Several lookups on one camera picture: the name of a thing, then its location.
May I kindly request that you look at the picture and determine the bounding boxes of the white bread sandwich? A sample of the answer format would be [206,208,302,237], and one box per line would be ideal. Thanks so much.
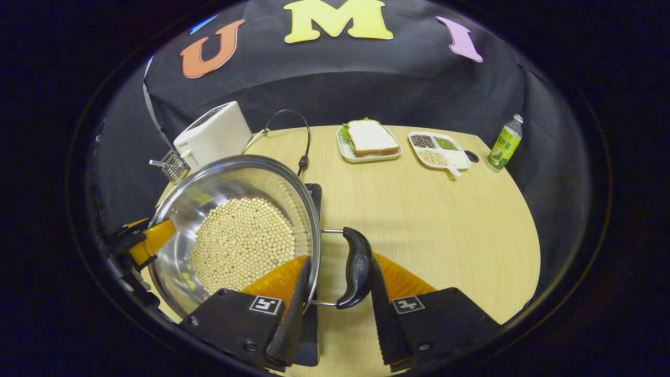
[341,118,400,158]

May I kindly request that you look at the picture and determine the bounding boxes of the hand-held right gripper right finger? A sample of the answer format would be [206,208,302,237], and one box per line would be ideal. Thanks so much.
[371,254,500,373]

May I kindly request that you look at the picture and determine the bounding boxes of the white toaster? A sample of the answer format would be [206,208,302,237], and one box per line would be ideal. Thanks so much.
[173,101,253,171]

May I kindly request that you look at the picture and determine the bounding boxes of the green label drink bottle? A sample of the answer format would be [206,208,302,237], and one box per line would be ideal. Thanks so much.
[487,114,524,171]

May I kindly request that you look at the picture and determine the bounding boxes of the white toaster cable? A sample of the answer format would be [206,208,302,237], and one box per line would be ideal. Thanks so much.
[243,128,270,152]

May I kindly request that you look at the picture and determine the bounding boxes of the small soybeans portion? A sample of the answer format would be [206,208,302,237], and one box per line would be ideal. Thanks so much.
[418,150,448,167]

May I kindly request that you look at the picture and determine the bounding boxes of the metal wire rack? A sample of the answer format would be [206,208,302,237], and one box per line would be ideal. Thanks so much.
[149,149,190,183]

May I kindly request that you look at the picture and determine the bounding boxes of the heap of soybeans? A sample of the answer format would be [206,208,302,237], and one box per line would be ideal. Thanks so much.
[189,197,296,295]

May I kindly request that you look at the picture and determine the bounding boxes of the white rectangular plate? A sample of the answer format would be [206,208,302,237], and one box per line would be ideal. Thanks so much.
[337,125,403,164]

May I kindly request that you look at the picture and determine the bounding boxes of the black induction cooktop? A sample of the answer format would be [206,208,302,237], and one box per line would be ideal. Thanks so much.
[291,182,323,368]

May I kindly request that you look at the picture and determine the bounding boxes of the stainless steel pot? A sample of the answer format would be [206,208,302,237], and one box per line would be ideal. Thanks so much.
[147,154,375,320]

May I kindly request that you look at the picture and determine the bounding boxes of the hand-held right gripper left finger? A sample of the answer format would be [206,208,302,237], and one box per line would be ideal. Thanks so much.
[179,255,314,372]

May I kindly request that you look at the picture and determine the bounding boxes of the white divided dish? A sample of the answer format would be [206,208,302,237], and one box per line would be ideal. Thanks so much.
[408,131,472,176]

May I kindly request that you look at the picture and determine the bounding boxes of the black power cable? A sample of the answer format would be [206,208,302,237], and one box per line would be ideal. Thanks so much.
[262,109,312,177]

